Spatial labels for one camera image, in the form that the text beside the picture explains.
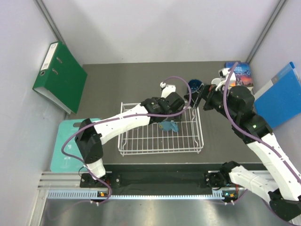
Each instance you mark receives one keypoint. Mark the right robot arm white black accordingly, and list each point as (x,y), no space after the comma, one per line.
(283,194)

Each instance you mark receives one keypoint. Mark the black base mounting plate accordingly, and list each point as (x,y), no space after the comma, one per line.
(159,178)

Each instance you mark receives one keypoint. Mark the green lever arch binder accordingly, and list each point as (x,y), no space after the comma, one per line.
(61,79)

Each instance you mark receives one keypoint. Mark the blue folder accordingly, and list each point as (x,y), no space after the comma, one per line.
(280,99)

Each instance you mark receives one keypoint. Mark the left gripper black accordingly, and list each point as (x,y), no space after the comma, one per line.
(157,99)

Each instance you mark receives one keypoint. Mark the light blue mug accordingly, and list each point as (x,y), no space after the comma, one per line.
(168,126)

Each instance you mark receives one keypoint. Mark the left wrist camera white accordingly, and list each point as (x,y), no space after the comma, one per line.
(166,89)

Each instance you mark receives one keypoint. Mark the Jane Eyre book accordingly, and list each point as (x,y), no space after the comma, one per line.
(243,76)

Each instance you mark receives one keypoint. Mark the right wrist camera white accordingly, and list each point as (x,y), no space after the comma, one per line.
(223,73)

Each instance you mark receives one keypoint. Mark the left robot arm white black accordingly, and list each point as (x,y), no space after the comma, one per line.
(93,135)

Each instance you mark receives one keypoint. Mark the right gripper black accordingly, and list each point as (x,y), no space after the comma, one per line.
(207,92)

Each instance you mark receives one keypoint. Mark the dark blue mug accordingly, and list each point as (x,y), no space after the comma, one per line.
(194,84)

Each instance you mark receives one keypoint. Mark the orange patterned mug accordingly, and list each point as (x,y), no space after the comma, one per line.
(216,81)

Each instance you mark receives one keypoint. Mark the white wire dish rack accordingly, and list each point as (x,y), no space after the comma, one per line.
(184,137)

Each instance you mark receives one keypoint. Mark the white slotted cable duct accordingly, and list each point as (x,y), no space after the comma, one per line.
(100,195)

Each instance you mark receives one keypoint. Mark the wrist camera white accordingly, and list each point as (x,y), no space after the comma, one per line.
(223,73)
(166,89)

